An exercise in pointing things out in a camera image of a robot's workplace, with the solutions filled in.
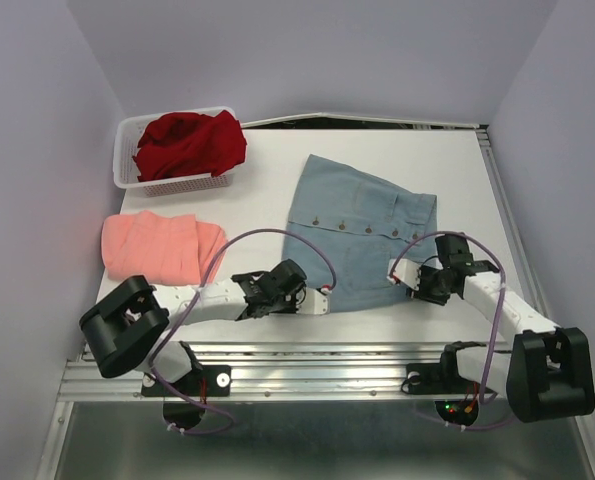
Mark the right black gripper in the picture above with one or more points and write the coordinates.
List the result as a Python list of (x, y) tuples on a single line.
[(421, 293)]

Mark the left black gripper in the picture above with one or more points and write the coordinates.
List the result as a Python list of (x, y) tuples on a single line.
[(296, 298)]

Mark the light blue denim skirt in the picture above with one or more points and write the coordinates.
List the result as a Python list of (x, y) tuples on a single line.
[(348, 225)]

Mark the pink pleated skirt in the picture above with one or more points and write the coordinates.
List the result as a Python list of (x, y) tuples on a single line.
[(170, 251)]

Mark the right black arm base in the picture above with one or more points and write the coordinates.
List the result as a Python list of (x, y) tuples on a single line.
[(429, 379)]

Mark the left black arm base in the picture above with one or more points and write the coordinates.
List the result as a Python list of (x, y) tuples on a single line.
[(209, 381)]

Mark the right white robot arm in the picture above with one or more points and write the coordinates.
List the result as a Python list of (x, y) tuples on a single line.
[(541, 369)]

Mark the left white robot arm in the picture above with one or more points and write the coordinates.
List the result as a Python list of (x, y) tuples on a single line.
[(128, 329)]

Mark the red skirt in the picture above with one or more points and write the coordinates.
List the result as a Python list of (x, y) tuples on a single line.
[(180, 144)]

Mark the white plastic basket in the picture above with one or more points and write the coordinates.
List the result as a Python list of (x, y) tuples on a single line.
[(126, 172)]

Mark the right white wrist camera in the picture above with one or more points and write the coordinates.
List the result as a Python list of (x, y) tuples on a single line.
[(404, 272)]

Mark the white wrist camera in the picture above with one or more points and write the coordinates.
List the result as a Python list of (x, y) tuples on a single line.
[(313, 302), (404, 272)]

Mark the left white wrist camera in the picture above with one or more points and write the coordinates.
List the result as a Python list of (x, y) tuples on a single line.
[(313, 302)]

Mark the aluminium mounting rail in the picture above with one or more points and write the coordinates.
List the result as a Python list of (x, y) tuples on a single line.
[(274, 372)]

